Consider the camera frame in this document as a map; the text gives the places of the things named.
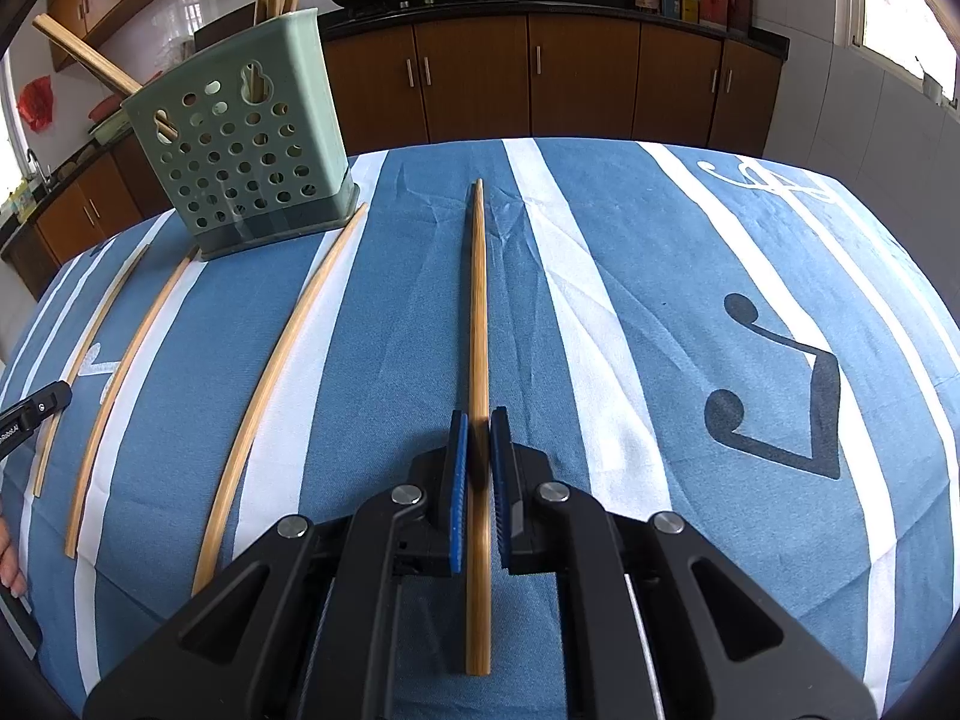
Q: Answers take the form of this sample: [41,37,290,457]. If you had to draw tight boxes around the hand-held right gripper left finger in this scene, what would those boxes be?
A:
[82,409,472,720]

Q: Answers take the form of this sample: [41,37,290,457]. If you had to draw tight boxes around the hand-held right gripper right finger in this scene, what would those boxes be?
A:
[489,405,878,720]

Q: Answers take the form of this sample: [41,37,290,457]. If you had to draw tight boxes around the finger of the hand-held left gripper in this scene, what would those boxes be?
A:
[30,381,74,417]

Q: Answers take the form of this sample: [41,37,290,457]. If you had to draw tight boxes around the green perforated chopstick holder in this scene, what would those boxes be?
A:
[120,6,361,262]

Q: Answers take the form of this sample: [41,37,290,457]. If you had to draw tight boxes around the person's left hand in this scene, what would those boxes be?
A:
[0,517,28,595]

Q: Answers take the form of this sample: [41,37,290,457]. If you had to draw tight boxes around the small kitchen window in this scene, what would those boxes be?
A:
[0,52,23,188]

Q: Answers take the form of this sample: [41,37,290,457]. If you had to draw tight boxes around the hanging red plastic bag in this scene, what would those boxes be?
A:
[16,75,55,132]

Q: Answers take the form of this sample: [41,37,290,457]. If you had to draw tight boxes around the dark wooden cutting board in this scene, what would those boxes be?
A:
[193,2,260,53]

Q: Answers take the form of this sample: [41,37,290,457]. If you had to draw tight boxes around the brown wooden base cabinets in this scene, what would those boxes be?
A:
[0,4,788,301]

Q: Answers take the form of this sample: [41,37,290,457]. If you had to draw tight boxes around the large kitchen window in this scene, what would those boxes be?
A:
[847,0,960,102]

